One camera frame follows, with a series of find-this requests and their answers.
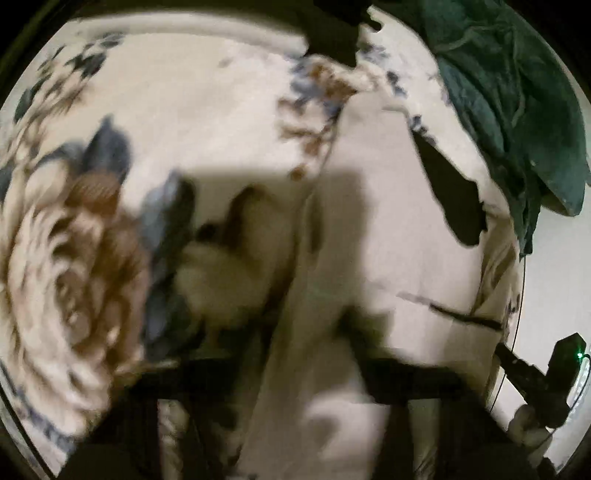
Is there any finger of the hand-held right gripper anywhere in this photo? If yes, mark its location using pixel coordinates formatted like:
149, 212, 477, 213
428, 301, 505, 331

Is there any dark green cloth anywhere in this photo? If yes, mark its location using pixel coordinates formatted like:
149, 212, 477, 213
397, 0, 591, 259

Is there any person's right hand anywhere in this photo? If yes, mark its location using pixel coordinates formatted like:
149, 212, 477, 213
508, 405, 555, 448

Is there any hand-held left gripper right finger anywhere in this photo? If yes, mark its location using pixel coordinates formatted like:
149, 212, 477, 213
358, 353, 539, 480

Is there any floral printed blanket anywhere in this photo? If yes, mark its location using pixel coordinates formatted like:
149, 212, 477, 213
0, 9, 529, 480

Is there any cream small garment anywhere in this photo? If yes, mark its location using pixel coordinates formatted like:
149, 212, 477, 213
235, 92, 491, 480

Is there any black cloth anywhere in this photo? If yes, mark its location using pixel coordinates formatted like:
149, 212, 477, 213
295, 0, 386, 68

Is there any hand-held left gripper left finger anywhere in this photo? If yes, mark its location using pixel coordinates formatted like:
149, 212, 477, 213
65, 357, 262, 480

